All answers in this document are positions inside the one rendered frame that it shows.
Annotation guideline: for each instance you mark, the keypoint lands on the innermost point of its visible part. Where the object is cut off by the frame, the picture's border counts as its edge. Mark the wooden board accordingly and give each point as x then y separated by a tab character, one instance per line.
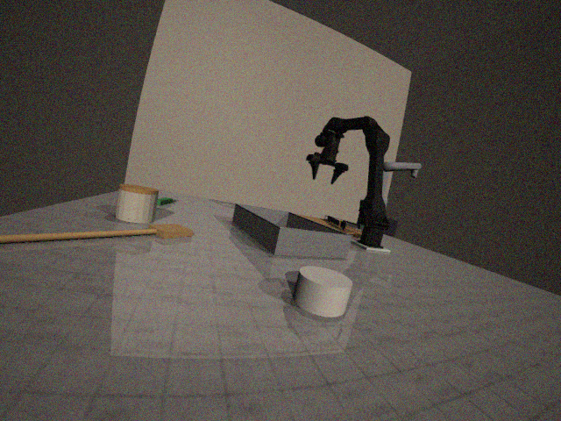
349	230

